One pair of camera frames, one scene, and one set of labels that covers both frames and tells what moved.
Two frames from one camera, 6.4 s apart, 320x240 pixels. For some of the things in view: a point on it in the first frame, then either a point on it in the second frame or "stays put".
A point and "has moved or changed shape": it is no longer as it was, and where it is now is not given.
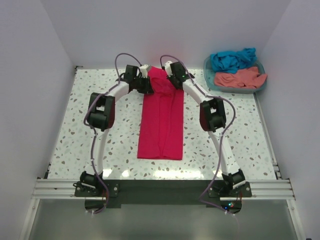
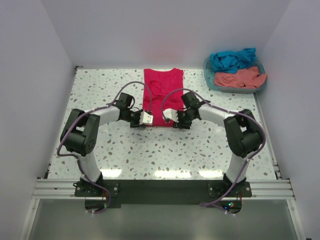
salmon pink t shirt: (249, 78) stays put
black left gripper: (147, 88) -> (136, 124)
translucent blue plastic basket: (209, 74) stays put
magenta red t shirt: (160, 127) has moved or changed shape
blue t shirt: (230, 62) stays put
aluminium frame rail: (64, 188) stays put
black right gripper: (170, 79) -> (180, 124)
